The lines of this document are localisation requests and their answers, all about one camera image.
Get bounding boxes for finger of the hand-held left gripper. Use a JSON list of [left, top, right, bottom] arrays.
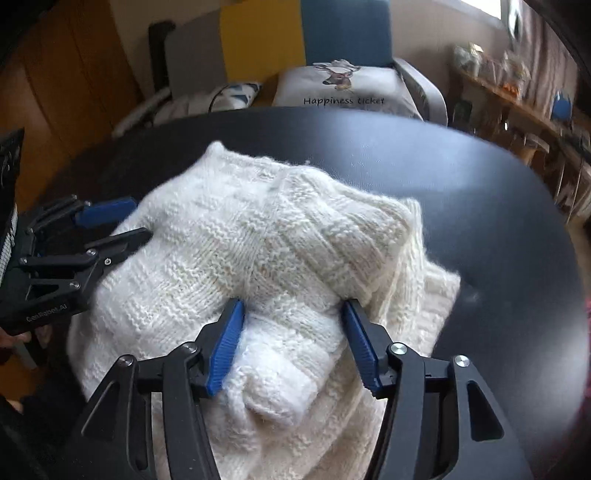
[[25, 195, 139, 234], [18, 227, 154, 301]]

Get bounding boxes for tan tote bag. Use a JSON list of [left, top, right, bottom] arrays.
[[517, 134, 550, 167]]

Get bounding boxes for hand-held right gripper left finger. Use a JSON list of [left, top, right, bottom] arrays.
[[58, 298, 246, 480]]

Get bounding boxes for beige floral curtain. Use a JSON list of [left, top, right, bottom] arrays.
[[512, 9, 583, 121]]

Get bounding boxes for grey lidded jar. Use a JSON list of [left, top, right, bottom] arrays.
[[455, 44, 478, 75]]

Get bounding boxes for grey yellow blue sofa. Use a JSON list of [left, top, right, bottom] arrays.
[[111, 0, 448, 137]]

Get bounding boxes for deer print pillow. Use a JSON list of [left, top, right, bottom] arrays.
[[271, 59, 424, 121]]

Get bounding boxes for person's left hand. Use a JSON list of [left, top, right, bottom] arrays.
[[0, 329, 31, 366]]

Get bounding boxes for large clear plastic jar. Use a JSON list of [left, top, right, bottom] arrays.
[[503, 55, 532, 97]]

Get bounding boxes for cream knit sweater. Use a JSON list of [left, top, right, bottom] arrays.
[[67, 141, 462, 480]]

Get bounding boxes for blue folding chair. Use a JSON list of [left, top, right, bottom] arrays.
[[551, 92, 573, 121]]

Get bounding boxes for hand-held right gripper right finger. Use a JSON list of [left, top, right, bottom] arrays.
[[341, 298, 532, 480]]

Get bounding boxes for triangle pattern pillow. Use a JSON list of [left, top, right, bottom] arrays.
[[154, 82, 264, 124]]

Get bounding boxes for wooden desk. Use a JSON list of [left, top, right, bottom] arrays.
[[450, 65, 591, 176]]

